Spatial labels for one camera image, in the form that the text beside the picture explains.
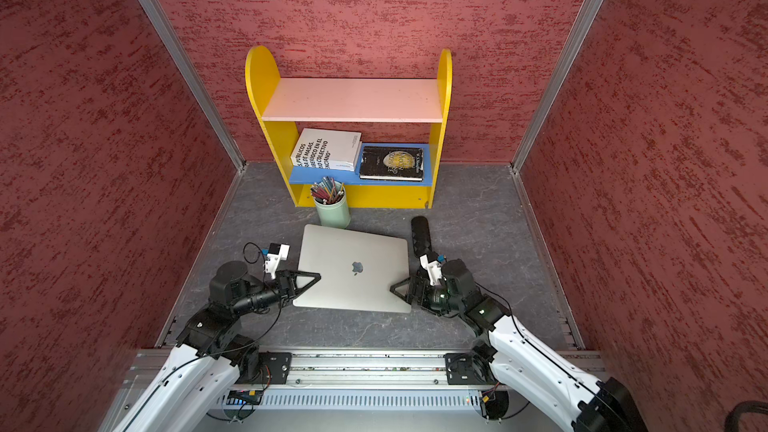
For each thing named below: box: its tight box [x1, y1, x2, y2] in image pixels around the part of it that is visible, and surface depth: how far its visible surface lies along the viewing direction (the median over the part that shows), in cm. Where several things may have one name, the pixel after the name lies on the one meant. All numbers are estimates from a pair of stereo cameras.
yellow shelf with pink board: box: [245, 45, 453, 210], surface depth 85 cm
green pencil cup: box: [314, 189, 351, 229], surface depth 97 cm
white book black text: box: [291, 128, 362, 172], surface depth 102 cm
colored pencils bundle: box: [310, 176, 344, 205], surface depth 97 cm
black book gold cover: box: [359, 146, 424, 182], surface depth 102 cm
